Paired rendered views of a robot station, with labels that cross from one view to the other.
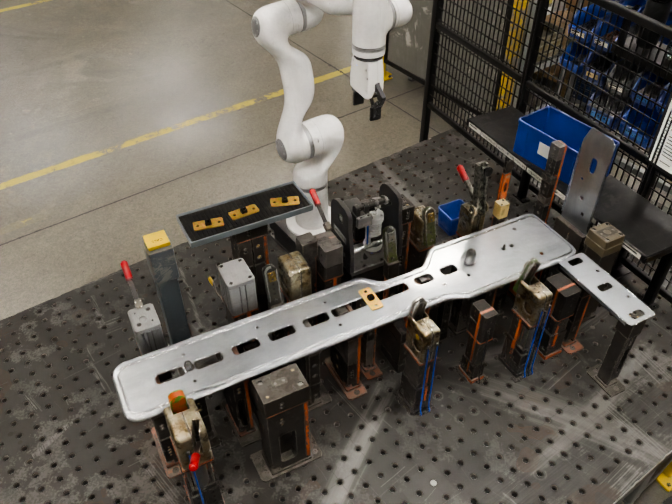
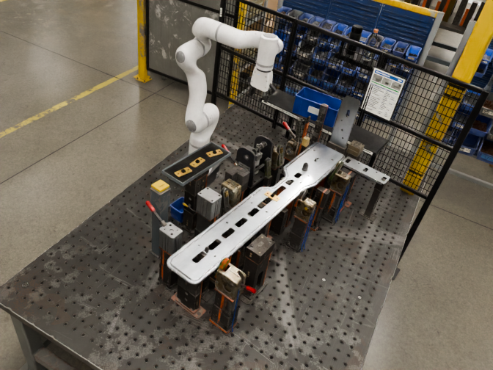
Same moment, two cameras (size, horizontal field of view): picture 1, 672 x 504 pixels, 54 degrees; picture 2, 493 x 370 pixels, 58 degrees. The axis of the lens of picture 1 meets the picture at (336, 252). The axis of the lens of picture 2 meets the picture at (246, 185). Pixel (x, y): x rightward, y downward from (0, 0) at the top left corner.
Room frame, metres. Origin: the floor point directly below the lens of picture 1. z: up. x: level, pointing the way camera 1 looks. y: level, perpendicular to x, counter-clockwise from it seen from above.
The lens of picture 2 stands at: (-0.16, 0.98, 2.50)
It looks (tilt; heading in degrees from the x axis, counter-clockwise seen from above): 39 degrees down; 328
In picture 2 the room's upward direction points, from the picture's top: 10 degrees clockwise
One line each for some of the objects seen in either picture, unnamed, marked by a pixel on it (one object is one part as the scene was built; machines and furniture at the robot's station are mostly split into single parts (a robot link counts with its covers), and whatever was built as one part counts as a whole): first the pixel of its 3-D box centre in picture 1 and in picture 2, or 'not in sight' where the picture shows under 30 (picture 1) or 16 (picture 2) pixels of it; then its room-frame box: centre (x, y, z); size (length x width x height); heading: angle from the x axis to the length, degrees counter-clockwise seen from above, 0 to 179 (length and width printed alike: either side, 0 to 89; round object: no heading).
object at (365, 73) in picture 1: (367, 71); (262, 77); (1.56, -0.08, 1.55); 0.10 x 0.07 x 0.11; 27
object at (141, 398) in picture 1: (365, 304); (271, 199); (1.27, -0.08, 1.00); 1.38 x 0.22 x 0.02; 117
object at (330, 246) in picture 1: (329, 286); (236, 197); (1.45, 0.02, 0.89); 0.13 x 0.11 x 0.38; 27
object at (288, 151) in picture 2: (466, 247); (288, 164); (1.65, -0.44, 0.88); 0.07 x 0.06 x 0.35; 27
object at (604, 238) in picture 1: (591, 274); (348, 167); (1.51, -0.82, 0.88); 0.08 x 0.08 x 0.36; 27
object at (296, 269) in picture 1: (297, 309); (228, 211); (1.35, 0.12, 0.89); 0.13 x 0.11 x 0.38; 27
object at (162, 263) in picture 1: (170, 299); (159, 222); (1.36, 0.49, 0.92); 0.08 x 0.08 x 0.44; 27
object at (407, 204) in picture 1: (397, 253); not in sight; (1.58, -0.20, 0.91); 0.07 x 0.05 x 0.42; 27
